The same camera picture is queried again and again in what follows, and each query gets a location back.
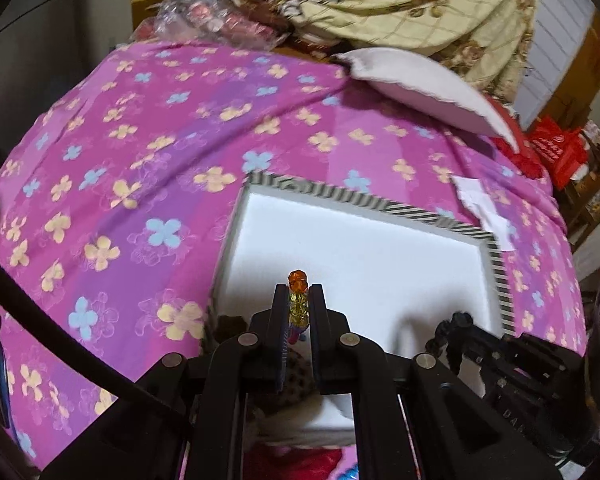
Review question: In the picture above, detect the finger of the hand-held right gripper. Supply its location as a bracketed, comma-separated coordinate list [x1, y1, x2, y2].
[455, 312, 511, 376]

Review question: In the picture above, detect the cream floral quilt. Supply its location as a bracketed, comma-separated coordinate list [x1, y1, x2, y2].
[230, 0, 543, 93]

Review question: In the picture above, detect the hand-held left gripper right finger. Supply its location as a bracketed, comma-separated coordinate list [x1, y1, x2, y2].
[311, 284, 561, 480]

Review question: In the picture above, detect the brown leopard scrunchie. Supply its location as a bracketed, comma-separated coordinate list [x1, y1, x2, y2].
[285, 349, 317, 387]

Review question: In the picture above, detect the red bow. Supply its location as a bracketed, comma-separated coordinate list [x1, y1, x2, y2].
[279, 449, 343, 480]

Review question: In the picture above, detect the white pillow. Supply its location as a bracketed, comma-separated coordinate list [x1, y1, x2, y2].
[332, 47, 521, 153]

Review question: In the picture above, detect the pink floral blanket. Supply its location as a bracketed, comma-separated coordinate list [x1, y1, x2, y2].
[0, 40, 588, 480]

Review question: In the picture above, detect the black scrunchie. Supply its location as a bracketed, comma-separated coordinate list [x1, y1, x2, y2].
[425, 312, 473, 376]

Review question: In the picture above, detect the wooden shelf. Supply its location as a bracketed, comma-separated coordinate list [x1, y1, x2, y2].
[562, 125, 600, 246]

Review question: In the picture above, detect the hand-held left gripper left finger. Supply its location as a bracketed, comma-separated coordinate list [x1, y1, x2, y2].
[40, 284, 288, 480]

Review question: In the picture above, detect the black cable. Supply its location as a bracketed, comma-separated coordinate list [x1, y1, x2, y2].
[0, 247, 181, 416]

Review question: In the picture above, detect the orange gold hair clip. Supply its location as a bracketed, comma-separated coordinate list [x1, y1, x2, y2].
[286, 269, 311, 346]

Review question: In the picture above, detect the white paper sheet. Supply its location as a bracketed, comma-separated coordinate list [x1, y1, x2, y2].
[450, 176, 516, 253]

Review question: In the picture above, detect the clear plastic bag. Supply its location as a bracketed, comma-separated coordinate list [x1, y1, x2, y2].
[152, 0, 291, 51]

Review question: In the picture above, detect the striped box white inside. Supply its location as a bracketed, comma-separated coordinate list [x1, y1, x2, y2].
[207, 172, 518, 448]

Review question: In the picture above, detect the red shopping bag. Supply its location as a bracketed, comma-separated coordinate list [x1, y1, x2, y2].
[527, 115, 588, 191]

